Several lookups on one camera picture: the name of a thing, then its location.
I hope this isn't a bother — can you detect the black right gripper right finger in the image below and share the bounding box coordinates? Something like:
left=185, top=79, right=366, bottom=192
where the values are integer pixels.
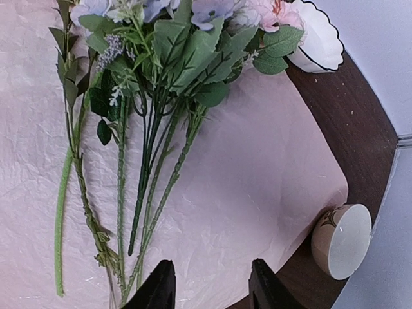
left=249, top=259, right=303, bottom=309

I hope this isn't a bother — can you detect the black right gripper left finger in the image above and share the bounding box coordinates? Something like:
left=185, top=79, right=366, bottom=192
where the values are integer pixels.
left=124, top=260, right=176, bottom=309

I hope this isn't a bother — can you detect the pink wrapping paper sheet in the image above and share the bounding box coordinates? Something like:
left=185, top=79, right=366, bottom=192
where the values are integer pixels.
left=1, top=1, right=348, bottom=308

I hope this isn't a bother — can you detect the pink fake flower stem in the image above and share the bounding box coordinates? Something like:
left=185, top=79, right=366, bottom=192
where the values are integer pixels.
left=53, top=73, right=104, bottom=297
left=122, top=1, right=306, bottom=302

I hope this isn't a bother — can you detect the plain white bowl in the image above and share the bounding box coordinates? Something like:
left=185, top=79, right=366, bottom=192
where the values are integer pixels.
left=311, top=203, right=372, bottom=281

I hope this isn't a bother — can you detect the white scalloped bowl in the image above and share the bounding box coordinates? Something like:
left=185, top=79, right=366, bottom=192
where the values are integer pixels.
left=288, top=1, right=344, bottom=73

